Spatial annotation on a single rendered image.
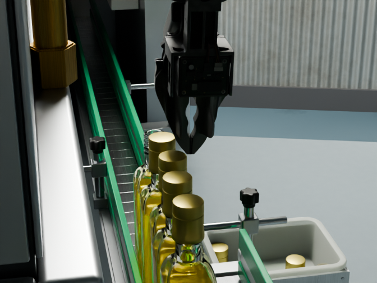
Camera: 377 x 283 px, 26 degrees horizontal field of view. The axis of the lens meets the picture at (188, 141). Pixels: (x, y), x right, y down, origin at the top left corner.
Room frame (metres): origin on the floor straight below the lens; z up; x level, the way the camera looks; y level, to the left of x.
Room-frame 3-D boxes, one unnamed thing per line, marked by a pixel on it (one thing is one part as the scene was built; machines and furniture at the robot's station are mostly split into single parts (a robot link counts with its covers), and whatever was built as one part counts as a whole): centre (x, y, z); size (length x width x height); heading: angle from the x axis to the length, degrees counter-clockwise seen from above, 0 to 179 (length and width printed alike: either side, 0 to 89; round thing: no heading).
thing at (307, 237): (1.21, -0.14, 0.80); 0.22 x 0.17 x 0.09; 101
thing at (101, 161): (1.28, 0.18, 0.94); 0.07 x 0.04 x 0.13; 101
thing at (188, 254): (0.77, 0.00, 1.12); 0.03 x 0.03 x 0.05
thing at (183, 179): (0.82, 0.01, 1.14); 0.04 x 0.04 x 0.04
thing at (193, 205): (0.77, 0.00, 1.14); 0.04 x 0.04 x 0.04
